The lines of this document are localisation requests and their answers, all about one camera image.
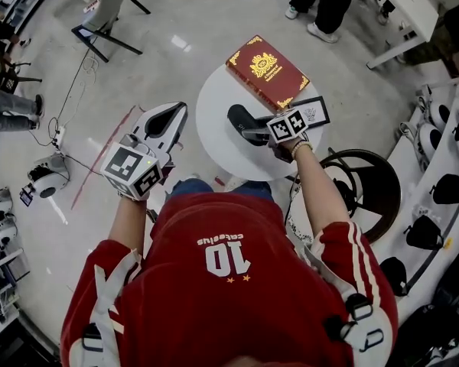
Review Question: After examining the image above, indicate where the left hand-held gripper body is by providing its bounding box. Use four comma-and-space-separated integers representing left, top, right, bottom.
99, 130, 177, 203

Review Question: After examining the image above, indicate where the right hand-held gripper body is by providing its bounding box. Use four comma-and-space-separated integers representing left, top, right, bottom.
266, 108, 309, 164

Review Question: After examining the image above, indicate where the black glasses case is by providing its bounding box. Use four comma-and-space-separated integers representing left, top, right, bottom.
226, 104, 271, 148

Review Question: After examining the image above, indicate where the person's left forearm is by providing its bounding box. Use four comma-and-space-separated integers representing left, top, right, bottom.
107, 196, 151, 261

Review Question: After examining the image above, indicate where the person's right forearm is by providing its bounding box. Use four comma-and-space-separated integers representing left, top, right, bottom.
292, 147, 351, 236

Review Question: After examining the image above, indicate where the round white side table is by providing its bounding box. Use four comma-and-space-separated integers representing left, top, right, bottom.
195, 63, 324, 183

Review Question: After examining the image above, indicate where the red hardcover book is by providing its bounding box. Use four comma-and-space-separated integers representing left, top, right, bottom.
224, 34, 311, 113

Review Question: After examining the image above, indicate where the white power strip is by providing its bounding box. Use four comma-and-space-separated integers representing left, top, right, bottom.
52, 125, 67, 149

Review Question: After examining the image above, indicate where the white dome backpack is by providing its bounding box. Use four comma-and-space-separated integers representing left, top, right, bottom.
399, 122, 444, 167
19, 153, 70, 208
0, 187, 15, 223
416, 86, 452, 133

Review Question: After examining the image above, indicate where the white speckled seat cushion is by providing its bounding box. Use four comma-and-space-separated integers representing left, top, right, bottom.
285, 183, 318, 244

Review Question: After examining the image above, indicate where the black pouch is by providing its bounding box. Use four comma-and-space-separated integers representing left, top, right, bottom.
333, 177, 364, 216

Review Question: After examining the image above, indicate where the brown wicker chair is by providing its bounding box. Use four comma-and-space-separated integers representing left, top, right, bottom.
286, 148, 402, 245

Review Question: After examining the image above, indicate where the person's red jersey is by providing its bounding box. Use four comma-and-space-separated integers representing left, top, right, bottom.
60, 191, 399, 367

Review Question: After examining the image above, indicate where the white metal shelving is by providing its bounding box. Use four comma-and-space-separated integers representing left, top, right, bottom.
366, 78, 459, 367

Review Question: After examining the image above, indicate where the white rectangular table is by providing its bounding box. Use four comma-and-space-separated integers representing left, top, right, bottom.
361, 0, 440, 70

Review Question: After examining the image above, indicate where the beaded wrist bracelet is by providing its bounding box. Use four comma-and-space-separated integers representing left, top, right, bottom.
290, 140, 314, 161

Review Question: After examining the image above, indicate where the black picture frame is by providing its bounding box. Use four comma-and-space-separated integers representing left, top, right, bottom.
290, 96, 331, 130

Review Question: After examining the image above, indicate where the black floor cable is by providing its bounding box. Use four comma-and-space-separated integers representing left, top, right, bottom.
26, 36, 100, 175

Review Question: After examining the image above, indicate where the grey shoulder strap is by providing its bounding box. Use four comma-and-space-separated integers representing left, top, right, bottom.
301, 239, 386, 359
82, 248, 142, 367

